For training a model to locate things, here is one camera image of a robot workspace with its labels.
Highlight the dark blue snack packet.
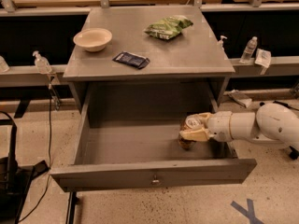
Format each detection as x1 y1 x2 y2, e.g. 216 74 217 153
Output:
113 51 150 69

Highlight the grey cabinet with counter top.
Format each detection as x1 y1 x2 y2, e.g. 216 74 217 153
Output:
64 6 235 108

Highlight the small pump bottle behind counter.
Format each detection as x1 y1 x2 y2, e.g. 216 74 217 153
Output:
218 35 227 50

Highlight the beige ceramic bowl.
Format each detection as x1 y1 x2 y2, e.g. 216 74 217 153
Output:
73 28 112 52

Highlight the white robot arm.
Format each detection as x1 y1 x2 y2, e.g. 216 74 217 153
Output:
178 103 299 150

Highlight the clear pump sanitizer bottle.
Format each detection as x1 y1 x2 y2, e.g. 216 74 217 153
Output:
33 50 52 75

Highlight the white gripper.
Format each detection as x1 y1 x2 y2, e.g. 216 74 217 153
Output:
179 111 233 142

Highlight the green chip bag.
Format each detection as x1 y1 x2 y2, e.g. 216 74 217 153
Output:
144 15 193 40

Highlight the orange soda can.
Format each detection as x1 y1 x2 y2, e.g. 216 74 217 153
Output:
178 116 203 150

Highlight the open grey top drawer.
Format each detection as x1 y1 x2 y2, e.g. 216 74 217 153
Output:
51 82 256 192

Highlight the clear plastic water bottle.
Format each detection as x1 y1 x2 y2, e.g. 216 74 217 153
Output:
240 36 258 63

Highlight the clear bottle at left edge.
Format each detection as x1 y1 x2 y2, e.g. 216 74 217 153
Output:
0 56 9 73

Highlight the white crumpled paper packet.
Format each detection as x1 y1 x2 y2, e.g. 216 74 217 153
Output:
255 49 271 68

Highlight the black stand with cables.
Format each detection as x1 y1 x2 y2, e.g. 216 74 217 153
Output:
0 111 50 224

